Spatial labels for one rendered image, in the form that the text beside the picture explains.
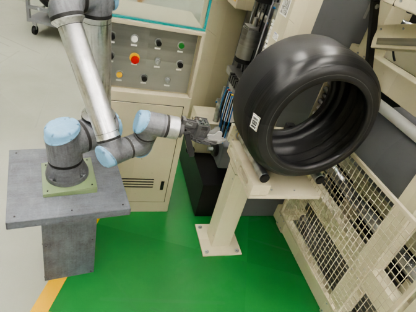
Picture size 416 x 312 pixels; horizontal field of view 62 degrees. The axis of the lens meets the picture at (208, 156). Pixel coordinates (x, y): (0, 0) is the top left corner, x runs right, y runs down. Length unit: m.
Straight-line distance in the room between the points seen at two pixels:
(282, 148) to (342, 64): 0.57
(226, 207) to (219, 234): 0.24
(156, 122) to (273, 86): 0.45
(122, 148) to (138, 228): 1.11
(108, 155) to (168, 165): 0.96
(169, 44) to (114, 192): 0.81
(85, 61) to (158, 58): 0.67
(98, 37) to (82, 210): 0.73
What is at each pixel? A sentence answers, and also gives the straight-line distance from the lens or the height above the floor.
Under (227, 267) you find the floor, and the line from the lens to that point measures 2.31.
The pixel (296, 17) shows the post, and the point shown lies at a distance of 1.64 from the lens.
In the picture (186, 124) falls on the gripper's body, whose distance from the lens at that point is 1.36.
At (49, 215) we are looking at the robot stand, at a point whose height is 0.60.
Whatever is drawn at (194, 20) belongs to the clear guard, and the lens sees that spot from 1.87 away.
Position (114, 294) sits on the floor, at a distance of 2.09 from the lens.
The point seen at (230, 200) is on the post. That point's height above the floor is 0.42.
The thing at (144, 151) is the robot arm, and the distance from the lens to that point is 1.41.
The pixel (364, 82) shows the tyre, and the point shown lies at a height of 1.38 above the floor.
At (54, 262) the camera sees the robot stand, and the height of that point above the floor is 0.15.
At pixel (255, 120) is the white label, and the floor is 1.18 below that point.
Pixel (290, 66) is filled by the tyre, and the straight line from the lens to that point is 1.31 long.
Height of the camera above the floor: 1.76
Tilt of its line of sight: 34 degrees down
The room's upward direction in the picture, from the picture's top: 15 degrees clockwise
